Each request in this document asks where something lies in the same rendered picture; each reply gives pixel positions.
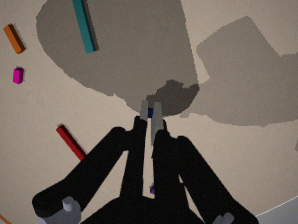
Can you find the turquoise rod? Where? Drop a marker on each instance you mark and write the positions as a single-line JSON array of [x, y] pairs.
[[84, 25]]

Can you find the small magenta block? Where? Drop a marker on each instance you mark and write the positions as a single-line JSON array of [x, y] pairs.
[[18, 75]]

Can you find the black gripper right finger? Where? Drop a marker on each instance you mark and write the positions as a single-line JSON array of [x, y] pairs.
[[213, 201]]

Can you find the red rod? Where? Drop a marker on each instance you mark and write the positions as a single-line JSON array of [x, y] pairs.
[[71, 142]]

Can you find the orange rod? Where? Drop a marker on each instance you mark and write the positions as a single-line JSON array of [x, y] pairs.
[[14, 39]]

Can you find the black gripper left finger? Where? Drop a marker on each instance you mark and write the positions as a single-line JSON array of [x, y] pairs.
[[63, 202]]

